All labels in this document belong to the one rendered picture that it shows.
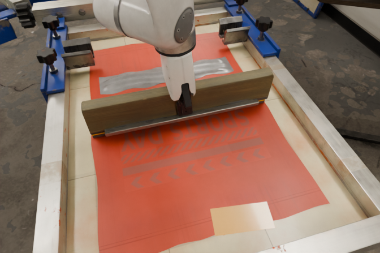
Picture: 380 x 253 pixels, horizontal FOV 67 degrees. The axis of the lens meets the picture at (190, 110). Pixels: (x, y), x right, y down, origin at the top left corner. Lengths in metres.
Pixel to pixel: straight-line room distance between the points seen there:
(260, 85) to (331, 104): 1.65
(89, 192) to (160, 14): 0.37
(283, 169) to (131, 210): 0.30
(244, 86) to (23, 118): 1.83
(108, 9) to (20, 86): 2.16
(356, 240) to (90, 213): 0.44
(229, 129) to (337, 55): 2.23
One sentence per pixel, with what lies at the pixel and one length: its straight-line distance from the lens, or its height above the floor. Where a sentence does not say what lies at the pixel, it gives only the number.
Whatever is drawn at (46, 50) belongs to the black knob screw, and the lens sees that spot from 0.76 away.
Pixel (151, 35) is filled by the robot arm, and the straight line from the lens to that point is 0.37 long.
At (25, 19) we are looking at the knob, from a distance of 1.02.
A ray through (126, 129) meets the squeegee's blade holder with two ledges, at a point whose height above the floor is 0.99.
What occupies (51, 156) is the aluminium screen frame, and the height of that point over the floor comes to 0.99.
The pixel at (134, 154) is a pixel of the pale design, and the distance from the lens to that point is 0.61.
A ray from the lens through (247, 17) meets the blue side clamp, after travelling 0.96.
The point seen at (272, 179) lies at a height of 0.95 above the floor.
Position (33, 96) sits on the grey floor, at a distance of 2.40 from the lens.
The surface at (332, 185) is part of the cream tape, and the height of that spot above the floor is 0.95.
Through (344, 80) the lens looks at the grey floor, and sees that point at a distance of 2.55.
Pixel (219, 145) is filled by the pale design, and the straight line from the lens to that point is 0.62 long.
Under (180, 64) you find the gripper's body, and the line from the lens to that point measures 0.50.
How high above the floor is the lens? 1.45
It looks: 46 degrees down
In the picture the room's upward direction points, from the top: straight up
